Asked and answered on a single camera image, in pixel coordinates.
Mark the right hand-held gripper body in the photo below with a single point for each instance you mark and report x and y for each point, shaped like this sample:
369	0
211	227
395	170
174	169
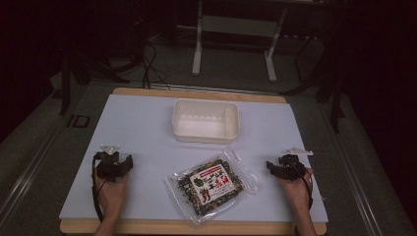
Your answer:
290	167

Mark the black tripod stand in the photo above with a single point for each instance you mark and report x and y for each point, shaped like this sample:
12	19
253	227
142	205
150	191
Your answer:
327	82
85	65

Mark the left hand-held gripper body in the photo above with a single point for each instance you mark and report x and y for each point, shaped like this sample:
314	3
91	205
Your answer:
108	165

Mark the person's left hand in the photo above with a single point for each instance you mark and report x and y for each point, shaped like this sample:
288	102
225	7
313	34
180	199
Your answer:
111	193

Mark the clear seaweed snack packet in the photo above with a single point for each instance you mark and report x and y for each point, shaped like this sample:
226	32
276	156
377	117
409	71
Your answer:
212	187

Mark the person's right hand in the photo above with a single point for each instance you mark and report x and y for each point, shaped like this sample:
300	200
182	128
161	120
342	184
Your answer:
296	193

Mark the white table mat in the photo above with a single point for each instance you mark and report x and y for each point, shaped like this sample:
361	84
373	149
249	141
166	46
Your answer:
147	137

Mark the white metal stand frame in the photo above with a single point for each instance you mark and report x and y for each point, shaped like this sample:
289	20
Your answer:
236	26

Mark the white plastic container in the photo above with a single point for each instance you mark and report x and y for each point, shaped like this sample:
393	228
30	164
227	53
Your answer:
206	121

